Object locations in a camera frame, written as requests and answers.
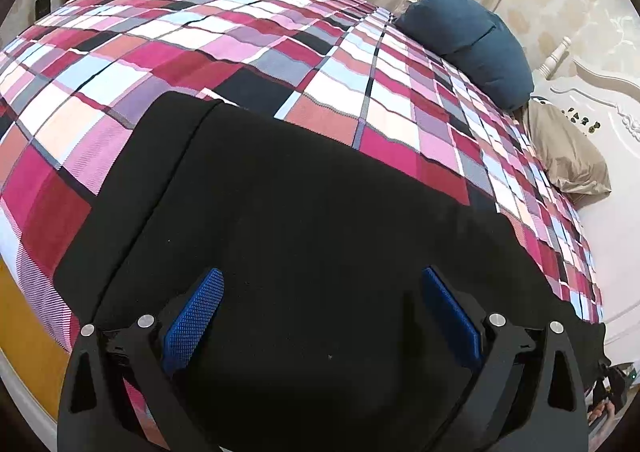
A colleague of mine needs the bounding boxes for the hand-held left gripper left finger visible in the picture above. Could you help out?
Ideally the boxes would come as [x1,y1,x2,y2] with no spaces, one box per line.
[57,268,226,452]

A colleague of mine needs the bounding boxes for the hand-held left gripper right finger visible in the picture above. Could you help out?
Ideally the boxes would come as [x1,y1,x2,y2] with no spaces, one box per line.
[421,266,591,452]

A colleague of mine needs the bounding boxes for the black pants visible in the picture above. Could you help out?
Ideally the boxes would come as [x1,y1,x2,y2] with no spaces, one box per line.
[52,90,608,452]

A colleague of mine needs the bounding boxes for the person's right hand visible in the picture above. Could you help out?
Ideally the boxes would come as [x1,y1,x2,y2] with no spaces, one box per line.
[587,404,613,427]

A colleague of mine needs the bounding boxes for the white bed sheet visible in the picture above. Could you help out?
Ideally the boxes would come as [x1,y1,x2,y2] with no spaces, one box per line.
[570,182,640,368]

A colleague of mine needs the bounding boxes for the beige pillow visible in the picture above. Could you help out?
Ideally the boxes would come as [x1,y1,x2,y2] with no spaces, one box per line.
[515,99,613,205]

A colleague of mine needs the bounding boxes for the white carved headboard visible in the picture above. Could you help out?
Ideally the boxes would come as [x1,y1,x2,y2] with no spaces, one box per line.
[530,36,640,213]

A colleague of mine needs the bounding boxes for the plaid checked blanket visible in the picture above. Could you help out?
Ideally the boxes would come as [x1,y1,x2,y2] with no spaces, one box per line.
[0,0,604,450]

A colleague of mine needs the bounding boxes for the dark blue pillow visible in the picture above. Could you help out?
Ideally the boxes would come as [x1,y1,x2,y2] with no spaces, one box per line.
[394,0,535,111]

